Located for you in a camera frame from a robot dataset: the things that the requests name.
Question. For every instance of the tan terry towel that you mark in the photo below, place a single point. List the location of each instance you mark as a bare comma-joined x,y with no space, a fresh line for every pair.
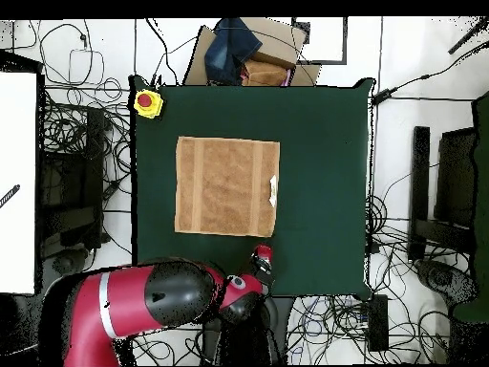
225,183

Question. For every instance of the yellow emergency stop button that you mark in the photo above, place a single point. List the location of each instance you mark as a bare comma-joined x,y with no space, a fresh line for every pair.
148,103

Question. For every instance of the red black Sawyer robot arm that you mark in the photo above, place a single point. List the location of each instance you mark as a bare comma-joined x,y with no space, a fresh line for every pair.
153,298

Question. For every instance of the dark green table cloth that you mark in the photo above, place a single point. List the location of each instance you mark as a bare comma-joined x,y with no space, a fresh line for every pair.
305,126

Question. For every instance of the black power strip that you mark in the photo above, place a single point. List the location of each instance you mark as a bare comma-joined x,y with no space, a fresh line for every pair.
379,325

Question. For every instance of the black metal stand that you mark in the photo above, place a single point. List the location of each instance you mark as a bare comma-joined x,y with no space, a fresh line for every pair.
420,172
93,172

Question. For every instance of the grey stand foot black knob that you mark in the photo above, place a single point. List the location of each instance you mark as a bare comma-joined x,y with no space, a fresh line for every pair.
63,263
439,277

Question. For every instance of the brown folded towel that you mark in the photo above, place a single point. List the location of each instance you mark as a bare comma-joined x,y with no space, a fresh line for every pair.
265,72

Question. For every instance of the blue denim jeans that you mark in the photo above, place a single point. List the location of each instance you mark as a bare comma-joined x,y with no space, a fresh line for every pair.
229,49

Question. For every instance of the brown cardboard box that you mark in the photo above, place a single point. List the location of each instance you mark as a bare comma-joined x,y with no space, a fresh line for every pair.
277,42

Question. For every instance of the green covered side table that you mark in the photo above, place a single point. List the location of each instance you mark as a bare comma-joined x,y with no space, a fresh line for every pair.
482,191

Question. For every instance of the white board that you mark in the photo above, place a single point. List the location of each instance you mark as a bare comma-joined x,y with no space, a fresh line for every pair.
17,183

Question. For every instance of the striped black rod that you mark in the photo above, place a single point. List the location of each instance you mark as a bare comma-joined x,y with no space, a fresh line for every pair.
9,195

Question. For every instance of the black tripod rod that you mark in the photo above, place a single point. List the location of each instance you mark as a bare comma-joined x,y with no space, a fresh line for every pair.
468,36

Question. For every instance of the black square floor frame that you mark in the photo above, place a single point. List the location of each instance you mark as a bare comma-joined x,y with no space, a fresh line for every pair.
345,38

